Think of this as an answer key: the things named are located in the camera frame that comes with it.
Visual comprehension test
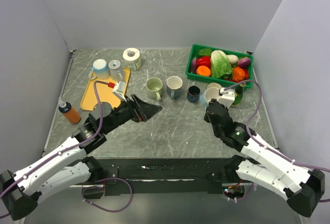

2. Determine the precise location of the purple onion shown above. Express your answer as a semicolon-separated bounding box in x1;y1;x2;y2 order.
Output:
237;57;252;68

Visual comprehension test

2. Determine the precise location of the toilet paper roll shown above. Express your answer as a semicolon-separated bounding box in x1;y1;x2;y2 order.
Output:
123;48;142;71

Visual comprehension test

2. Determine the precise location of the orange pumpkin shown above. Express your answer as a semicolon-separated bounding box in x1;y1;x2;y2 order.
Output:
232;66;245;82

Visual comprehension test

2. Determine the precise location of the cabbage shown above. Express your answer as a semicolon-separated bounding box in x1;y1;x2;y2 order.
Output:
210;50;232;79

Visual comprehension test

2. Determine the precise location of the orange bottle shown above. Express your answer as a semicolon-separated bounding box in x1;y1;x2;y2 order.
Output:
58;99;81;124

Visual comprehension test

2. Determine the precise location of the dark blue mug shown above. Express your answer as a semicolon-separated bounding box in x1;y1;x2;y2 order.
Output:
187;85;201;103

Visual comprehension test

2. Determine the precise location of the white garlic bulb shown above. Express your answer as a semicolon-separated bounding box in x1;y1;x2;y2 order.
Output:
227;55;239;64

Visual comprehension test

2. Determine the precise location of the light blue faceted mug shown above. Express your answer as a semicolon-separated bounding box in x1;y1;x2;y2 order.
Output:
199;87;220;109

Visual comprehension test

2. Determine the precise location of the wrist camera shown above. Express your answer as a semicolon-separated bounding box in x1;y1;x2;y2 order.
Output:
217;88;235;108
108;80;126;101

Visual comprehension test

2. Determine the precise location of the green glass bottle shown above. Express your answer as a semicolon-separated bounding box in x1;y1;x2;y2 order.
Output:
231;83;246;107

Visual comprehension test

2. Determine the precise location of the red bell pepper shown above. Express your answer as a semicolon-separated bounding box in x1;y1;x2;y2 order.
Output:
196;56;211;69

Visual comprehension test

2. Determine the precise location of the cream beige mug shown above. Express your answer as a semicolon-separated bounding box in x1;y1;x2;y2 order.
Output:
206;82;222;89

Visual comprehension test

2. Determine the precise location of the purple eggplant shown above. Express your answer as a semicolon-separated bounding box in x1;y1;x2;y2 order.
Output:
190;57;196;74

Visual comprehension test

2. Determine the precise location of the orange tomato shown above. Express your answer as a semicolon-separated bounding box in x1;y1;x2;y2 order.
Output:
196;65;211;77

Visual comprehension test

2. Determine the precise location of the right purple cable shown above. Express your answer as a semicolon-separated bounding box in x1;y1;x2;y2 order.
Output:
223;79;330;203

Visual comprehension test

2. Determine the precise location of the green bell pepper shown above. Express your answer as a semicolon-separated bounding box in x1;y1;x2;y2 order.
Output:
197;48;212;57

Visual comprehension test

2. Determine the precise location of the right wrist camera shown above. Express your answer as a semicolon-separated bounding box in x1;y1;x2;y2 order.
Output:
217;88;235;108

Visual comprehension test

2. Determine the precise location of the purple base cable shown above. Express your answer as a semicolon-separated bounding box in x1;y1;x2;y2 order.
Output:
81;177;134;213

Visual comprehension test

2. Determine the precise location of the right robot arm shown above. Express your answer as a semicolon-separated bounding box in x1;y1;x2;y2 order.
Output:
204;99;325;217

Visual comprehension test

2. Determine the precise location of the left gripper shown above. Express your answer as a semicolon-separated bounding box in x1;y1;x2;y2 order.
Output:
103;93;162;134

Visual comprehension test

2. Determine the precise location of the light green mug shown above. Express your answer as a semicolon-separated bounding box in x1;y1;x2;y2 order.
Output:
146;77;163;101

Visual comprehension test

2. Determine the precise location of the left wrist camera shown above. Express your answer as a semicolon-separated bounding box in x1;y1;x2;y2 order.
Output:
108;80;126;101

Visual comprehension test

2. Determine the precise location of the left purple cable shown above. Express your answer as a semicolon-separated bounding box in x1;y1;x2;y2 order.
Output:
0;80;116;219

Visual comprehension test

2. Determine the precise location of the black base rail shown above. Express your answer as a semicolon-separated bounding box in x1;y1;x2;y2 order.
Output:
80;158;251;198

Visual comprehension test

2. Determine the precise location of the green plastic crate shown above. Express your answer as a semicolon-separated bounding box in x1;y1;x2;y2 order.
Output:
186;44;253;87

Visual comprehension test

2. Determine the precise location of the yellow tray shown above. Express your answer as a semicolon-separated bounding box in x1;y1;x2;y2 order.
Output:
80;66;121;111

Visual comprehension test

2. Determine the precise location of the white blue mug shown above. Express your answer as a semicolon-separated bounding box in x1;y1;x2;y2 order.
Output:
89;59;110;80

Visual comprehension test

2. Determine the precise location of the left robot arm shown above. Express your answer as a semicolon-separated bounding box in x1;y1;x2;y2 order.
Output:
1;94;162;221

